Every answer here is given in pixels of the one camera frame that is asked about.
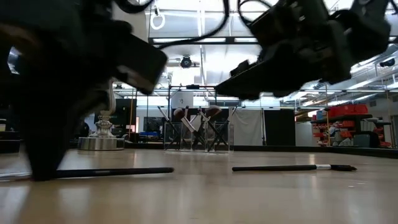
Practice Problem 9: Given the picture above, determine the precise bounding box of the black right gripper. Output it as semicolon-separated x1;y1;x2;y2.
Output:
213;0;353;101

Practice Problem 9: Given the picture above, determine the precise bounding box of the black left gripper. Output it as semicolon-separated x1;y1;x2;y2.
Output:
0;21;169;182

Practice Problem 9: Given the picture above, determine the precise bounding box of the thin black makeup brush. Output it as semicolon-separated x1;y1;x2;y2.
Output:
54;167;175;180
217;106;238;150
157;106;184;150
200;111;230;151

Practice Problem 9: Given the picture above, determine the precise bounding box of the fan makeup brush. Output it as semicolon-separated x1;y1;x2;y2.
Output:
194;105;223;150

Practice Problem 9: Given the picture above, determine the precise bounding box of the round powder makeup brush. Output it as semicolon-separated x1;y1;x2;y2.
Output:
173;108;208;149

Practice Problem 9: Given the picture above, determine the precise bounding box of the pile of black makeup brushes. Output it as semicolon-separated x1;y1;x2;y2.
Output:
231;164;358;173

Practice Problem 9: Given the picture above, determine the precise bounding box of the black overhead light bar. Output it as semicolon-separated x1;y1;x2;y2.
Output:
148;35;398;45

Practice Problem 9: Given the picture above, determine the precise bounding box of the white hanging cloth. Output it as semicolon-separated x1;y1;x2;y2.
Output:
229;107;264;146

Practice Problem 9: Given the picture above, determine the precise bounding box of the black partition panel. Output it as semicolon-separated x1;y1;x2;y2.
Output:
264;108;296;146

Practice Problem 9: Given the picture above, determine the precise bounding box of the silver table lamp white shade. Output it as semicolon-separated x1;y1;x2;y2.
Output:
77;0;149;151

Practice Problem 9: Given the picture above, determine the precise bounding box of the white sign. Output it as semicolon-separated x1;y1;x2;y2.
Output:
170;91;194;109

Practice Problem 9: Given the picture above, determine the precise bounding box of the black monitor panel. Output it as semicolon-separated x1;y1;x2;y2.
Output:
114;98;137;134

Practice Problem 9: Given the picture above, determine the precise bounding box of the black storage shelf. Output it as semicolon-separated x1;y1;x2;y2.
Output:
310;104;374;147

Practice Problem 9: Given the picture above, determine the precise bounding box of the red storage bin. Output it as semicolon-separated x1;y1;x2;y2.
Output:
328;104;369;118

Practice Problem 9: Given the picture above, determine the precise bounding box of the clear acrylic brush organizer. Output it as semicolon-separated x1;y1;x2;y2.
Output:
164;121;234;153

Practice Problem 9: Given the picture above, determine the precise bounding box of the black background frame stand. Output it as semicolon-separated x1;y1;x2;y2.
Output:
167;84;218;147

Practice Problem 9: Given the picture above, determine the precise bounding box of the black overhead camera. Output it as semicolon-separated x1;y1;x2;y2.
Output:
180;55;194;69

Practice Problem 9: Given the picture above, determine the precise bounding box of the black table edge rail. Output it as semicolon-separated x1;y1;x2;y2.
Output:
70;139;398;159

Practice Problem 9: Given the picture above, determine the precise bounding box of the white cable loop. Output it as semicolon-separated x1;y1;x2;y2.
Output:
150;5;167;31

